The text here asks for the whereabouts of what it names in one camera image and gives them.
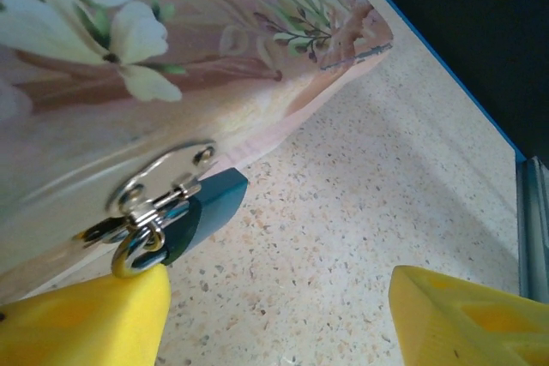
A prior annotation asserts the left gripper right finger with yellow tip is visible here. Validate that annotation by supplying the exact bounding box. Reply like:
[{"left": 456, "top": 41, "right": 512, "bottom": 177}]
[{"left": 388, "top": 265, "right": 549, "bottom": 366}]

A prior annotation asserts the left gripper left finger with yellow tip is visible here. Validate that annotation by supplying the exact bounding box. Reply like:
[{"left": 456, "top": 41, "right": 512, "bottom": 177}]
[{"left": 0, "top": 265, "right": 172, "bottom": 366}]

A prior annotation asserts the small teal padlock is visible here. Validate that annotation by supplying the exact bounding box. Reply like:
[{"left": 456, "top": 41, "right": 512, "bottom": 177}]
[{"left": 110, "top": 167, "right": 250, "bottom": 280}]

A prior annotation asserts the pink floral box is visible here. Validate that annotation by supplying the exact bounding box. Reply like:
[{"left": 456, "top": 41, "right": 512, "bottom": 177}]
[{"left": 0, "top": 0, "right": 395, "bottom": 305}]

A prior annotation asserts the silver metal box hasp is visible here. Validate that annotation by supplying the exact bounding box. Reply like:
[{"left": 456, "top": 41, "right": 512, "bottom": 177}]
[{"left": 72, "top": 137, "right": 217, "bottom": 251}]

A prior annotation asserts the long aluminium frame beam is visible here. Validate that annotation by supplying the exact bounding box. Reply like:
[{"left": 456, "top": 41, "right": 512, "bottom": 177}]
[{"left": 516, "top": 154, "right": 549, "bottom": 301}]

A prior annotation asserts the blue table side rail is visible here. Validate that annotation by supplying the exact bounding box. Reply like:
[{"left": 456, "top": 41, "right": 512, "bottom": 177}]
[{"left": 346, "top": 0, "right": 528, "bottom": 164}]

